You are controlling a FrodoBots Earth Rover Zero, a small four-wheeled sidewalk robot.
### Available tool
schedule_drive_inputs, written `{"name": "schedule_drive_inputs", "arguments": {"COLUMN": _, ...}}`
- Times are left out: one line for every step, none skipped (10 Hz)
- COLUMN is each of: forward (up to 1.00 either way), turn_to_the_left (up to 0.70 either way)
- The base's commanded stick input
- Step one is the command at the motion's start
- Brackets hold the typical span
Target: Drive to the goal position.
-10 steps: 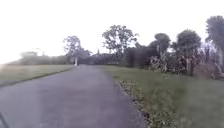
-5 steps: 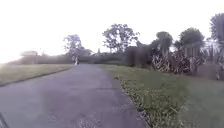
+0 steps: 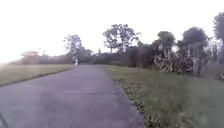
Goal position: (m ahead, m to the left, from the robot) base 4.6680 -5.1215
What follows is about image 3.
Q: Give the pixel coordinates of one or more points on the tall spreading tree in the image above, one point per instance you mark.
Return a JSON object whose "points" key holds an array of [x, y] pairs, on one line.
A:
{"points": [[119, 37]]}

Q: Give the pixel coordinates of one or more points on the person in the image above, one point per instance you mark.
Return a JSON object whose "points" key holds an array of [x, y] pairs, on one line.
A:
{"points": [[76, 61]]}

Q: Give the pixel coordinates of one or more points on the slender pale tree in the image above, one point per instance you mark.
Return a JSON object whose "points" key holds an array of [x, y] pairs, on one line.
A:
{"points": [[73, 45]]}

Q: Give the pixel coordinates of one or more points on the grey asphalt path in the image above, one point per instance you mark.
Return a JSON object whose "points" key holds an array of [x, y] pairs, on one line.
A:
{"points": [[73, 100]]}

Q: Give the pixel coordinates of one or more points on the row of trees and bushes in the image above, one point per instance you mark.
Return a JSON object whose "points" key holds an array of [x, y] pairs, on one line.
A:
{"points": [[173, 53]]}

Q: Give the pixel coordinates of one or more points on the low dark hedge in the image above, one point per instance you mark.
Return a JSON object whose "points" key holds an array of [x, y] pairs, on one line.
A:
{"points": [[40, 60]]}

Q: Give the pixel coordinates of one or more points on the grass verge with weeds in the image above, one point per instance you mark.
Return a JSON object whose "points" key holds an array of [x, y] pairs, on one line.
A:
{"points": [[180, 96]]}

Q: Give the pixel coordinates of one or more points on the grass field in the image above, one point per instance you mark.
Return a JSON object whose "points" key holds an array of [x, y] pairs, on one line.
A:
{"points": [[26, 71]]}

